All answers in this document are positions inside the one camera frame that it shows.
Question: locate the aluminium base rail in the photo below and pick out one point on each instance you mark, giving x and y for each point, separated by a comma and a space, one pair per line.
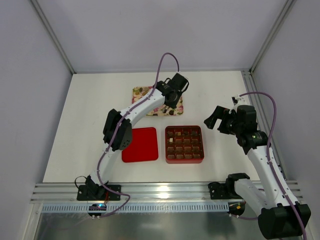
137, 197

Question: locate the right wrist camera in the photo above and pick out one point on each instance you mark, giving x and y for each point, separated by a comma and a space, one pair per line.
238, 100

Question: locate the red box lid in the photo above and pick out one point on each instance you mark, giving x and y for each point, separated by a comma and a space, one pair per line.
144, 146

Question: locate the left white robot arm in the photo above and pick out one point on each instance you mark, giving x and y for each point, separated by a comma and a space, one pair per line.
117, 133

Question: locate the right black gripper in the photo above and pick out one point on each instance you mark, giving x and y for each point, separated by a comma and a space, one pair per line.
223, 122

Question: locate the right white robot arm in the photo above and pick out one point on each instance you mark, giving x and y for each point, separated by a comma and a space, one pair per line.
279, 213

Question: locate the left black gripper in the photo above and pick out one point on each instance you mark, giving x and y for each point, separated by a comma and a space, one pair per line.
172, 100

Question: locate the red chocolate box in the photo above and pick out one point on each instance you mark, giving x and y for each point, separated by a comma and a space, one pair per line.
185, 149

